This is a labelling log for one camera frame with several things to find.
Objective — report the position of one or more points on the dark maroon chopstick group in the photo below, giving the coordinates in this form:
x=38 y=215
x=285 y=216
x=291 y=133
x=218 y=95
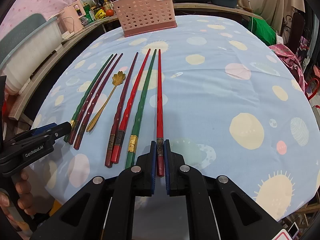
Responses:
x=117 y=116

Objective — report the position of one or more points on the pink floral cloth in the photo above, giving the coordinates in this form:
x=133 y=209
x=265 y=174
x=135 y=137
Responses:
x=291 y=62

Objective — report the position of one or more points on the pink perforated utensil basket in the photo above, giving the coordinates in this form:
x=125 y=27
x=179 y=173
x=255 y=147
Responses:
x=144 y=16

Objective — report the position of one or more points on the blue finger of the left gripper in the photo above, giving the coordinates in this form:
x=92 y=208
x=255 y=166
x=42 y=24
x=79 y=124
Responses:
x=46 y=127

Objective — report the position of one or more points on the green plastic bag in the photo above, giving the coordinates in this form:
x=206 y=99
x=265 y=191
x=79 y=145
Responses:
x=262 y=30

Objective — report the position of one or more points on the wooden counter shelf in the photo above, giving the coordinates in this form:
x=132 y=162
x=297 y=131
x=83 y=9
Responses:
x=17 y=107

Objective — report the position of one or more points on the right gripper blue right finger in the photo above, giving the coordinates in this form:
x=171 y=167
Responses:
x=167 y=165

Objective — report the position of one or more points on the gold flower spoon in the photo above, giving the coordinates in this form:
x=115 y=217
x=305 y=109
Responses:
x=117 y=79

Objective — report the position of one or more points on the pink electric kettle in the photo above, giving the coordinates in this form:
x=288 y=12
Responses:
x=71 y=16

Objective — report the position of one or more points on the red chopstick group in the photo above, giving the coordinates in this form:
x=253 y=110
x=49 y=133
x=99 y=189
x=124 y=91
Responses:
x=123 y=125

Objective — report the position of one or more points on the white dish drainer bin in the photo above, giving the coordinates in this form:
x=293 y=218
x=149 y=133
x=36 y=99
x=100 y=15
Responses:
x=25 y=47

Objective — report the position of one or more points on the green bottle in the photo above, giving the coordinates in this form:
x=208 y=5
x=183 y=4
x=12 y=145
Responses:
x=89 y=13

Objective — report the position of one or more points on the yellow oil bottle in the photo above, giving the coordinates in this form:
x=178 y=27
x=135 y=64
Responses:
x=107 y=5

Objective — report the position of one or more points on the red tomato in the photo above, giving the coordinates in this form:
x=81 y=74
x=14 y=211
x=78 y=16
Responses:
x=109 y=12

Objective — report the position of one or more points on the yellow snack packet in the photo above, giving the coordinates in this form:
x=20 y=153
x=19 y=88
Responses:
x=100 y=14

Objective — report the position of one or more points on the person's left hand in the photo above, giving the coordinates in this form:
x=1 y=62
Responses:
x=23 y=188

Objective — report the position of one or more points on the light blue patterned tablecloth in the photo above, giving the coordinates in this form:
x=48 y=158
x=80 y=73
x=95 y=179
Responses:
x=230 y=106

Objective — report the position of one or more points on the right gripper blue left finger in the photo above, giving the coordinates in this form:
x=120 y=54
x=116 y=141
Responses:
x=153 y=168

